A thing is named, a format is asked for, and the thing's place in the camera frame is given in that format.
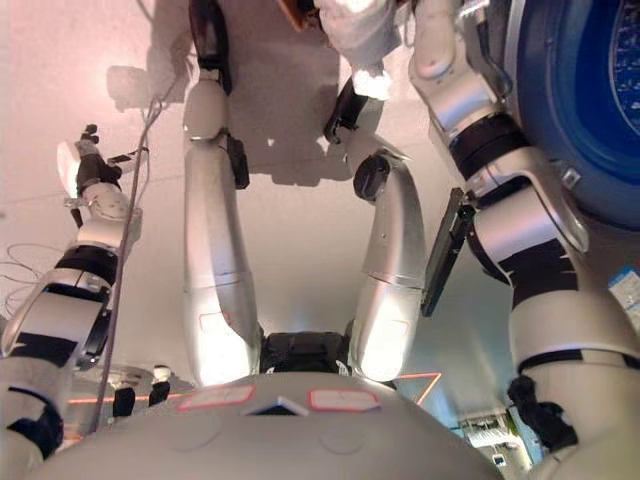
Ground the red-bordered white label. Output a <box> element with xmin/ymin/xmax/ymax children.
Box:
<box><xmin>176</xmin><ymin>384</ymin><xmax>257</xmax><ymax>413</ymax></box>
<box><xmin>308</xmin><ymin>388</ymin><xmax>380</xmax><ymax>413</ymax></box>

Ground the white energy label sticker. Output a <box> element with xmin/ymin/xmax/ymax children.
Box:
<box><xmin>606</xmin><ymin>266</ymin><xmax>640</xmax><ymax>322</ymax></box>

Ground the grey hanging cable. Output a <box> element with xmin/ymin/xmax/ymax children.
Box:
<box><xmin>93</xmin><ymin>94</ymin><xmax>152</xmax><ymax>437</ymax></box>

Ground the black metal frame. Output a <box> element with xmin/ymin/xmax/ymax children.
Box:
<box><xmin>420</xmin><ymin>186</ymin><xmax>477</xmax><ymax>319</ymax></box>

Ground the black robot foot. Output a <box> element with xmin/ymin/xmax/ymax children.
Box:
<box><xmin>323</xmin><ymin>82</ymin><xmax>372</xmax><ymax>147</ymax></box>
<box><xmin>188</xmin><ymin>0</ymin><xmax>233</xmax><ymax>97</ymax></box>

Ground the black left robot foot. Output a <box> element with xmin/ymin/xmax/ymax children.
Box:
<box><xmin>188</xmin><ymin>0</ymin><xmax>233</xmax><ymax>97</ymax></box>

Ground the grey front-load washing machine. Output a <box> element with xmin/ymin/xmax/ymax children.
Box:
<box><xmin>502</xmin><ymin>0</ymin><xmax>640</xmax><ymax>324</ymax></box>

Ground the silver right robot leg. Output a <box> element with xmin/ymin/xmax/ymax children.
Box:
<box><xmin>346</xmin><ymin>137</ymin><xmax>427</xmax><ymax>385</ymax></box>

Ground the black right robot foot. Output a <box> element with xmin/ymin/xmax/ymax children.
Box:
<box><xmin>323</xmin><ymin>82</ymin><xmax>372</xmax><ymax>147</ymax></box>

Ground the grey robot torso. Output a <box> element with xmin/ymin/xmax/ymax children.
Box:
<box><xmin>24</xmin><ymin>329</ymin><xmax>507</xmax><ymax>480</ymax></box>

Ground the wicker laundry basket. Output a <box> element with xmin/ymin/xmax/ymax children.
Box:
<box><xmin>277</xmin><ymin>0</ymin><xmax>327</xmax><ymax>33</ymax></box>

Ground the blue white chest badge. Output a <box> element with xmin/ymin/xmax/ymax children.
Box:
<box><xmin>241</xmin><ymin>396</ymin><xmax>309</xmax><ymax>418</ymax></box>

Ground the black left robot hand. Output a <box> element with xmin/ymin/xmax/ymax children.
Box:
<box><xmin>55</xmin><ymin>123</ymin><xmax>132</xmax><ymax>195</ymax></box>

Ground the silver robot leg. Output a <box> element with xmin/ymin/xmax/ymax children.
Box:
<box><xmin>346</xmin><ymin>137</ymin><xmax>427</xmax><ymax>385</ymax></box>
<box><xmin>180</xmin><ymin>77</ymin><xmax>264</xmax><ymax>390</ymax></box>

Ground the silver left robot leg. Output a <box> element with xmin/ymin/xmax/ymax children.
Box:
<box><xmin>180</xmin><ymin>77</ymin><xmax>264</xmax><ymax>390</ymax></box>

